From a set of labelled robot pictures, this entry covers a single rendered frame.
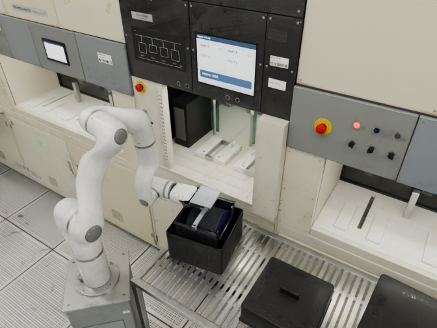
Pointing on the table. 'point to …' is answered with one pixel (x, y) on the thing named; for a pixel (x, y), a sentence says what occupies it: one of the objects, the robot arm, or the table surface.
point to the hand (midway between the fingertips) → (203, 200)
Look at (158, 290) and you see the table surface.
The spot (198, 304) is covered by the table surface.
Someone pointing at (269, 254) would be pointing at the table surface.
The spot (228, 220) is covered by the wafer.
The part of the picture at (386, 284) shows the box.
